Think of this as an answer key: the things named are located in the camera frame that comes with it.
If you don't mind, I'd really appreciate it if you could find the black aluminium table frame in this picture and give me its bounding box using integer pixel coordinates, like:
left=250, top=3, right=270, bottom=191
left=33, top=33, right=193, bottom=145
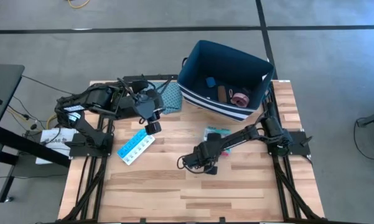
left=57, top=73, right=326, bottom=224

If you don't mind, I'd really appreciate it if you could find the navy white striped fabric basket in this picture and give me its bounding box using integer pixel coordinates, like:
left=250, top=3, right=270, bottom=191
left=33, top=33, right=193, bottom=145
left=176, top=39, right=276, bottom=122

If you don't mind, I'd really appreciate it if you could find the yellow cable by desk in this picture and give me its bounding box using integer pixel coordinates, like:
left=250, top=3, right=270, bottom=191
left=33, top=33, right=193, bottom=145
left=45, top=113, right=58, bottom=130

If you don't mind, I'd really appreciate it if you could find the white paper sheet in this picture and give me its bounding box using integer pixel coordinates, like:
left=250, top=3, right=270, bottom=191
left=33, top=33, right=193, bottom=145
left=35, top=127, right=79, bottom=166

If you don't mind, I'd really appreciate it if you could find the tan elastic bandage roll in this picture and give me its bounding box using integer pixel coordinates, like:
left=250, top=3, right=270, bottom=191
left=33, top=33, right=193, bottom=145
left=217, top=85, right=228, bottom=104

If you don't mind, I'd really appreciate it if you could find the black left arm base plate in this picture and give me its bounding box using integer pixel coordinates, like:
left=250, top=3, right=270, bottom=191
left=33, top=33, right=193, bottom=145
left=68, top=133, right=115, bottom=158

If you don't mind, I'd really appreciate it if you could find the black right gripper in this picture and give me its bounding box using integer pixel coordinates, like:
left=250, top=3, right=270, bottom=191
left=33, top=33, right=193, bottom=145
left=182, top=133, right=223, bottom=175

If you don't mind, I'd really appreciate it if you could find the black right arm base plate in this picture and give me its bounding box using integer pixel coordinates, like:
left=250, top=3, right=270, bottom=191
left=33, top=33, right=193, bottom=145
left=266, top=130, right=314, bottom=157

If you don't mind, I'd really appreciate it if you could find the yellow floor cable loop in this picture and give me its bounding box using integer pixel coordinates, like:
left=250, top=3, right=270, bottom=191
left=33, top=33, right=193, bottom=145
left=67, top=0, right=91, bottom=9

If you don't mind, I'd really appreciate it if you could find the teal patterned cloth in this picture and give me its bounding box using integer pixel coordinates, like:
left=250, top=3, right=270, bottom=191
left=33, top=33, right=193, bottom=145
left=149, top=81, right=184, bottom=115

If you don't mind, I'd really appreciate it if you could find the green first aid kit box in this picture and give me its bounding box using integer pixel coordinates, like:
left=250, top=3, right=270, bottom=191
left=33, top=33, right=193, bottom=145
left=203, top=126, right=233, bottom=156

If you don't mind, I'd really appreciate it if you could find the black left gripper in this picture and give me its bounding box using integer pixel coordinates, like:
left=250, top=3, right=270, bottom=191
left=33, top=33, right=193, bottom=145
left=130, top=79, right=165, bottom=136

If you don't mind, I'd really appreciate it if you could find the black desk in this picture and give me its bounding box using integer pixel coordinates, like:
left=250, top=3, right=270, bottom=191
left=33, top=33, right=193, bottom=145
left=0, top=63, right=72, bottom=203

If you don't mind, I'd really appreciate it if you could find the blue white pill organizer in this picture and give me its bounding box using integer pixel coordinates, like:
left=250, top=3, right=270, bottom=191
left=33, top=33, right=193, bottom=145
left=116, top=128, right=156, bottom=166

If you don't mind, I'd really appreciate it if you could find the pink tape roll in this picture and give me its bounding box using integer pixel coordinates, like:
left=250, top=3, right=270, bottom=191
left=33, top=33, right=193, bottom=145
left=228, top=88, right=251, bottom=109

